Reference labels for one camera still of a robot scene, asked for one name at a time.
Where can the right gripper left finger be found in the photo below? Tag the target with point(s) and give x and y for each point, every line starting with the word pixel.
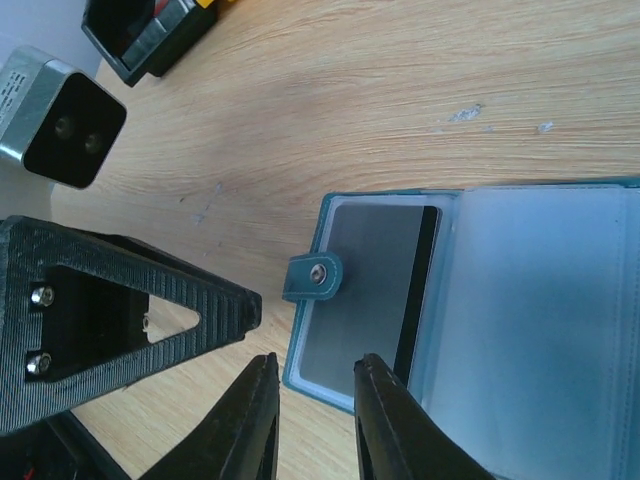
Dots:
pixel 238 438

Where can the grey card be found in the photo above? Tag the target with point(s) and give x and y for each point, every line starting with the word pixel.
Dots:
pixel 385 251

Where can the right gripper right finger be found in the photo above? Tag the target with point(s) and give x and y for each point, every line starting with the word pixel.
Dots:
pixel 395 437

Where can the yellow bin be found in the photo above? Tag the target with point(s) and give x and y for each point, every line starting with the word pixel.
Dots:
pixel 218 4

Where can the left black bin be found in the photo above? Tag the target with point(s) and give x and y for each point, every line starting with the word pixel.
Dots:
pixel 140 37

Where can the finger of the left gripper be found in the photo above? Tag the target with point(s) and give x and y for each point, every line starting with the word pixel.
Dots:
pixel 84 314

